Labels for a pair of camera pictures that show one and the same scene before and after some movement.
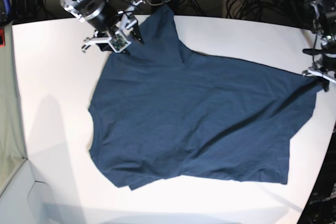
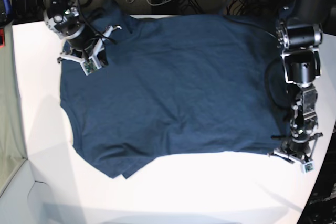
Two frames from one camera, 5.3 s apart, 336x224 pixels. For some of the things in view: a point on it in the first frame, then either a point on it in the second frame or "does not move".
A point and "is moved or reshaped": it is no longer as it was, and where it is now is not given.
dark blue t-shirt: x=158 y=113 is moved or reshaped
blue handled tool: x=7 y=4 does not move
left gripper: x=102 y=38 -> x=86 y=50
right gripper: x=325 y=69 -> x=300 y=150
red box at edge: x=2 y=38 does not move
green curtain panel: x=12 y=152 does not move
